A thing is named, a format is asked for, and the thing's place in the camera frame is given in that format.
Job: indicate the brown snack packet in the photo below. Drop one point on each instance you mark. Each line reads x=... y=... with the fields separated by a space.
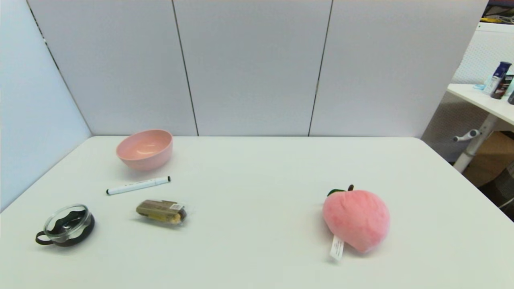
x=160 y=210

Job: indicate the white marker with black cap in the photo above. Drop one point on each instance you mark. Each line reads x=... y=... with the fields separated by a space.
x=136 y=186

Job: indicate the pink plastic bowl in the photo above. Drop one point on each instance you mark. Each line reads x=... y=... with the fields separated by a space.
x=144 y=157

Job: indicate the pink peach plush toy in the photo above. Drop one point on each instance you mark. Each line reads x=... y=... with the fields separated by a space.
x=357 y=220

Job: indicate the black lid with clear dome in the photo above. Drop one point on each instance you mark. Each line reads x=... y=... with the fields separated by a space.
x=82 y=234

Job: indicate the white side table leg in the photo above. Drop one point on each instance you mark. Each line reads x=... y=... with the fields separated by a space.
x=474 y=147

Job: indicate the white side table top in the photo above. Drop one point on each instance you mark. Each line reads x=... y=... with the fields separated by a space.
x=482 y=100

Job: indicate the brown cardboard box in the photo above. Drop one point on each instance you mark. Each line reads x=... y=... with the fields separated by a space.
x=494 y=160

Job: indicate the white tube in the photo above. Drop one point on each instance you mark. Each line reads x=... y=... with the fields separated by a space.
x=489 y=84

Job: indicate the white perforated partition panel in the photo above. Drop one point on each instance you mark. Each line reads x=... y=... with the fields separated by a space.
x=482 y=52

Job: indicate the dark blue bottle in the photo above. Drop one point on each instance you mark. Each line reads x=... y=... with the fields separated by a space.
x=500 y=80

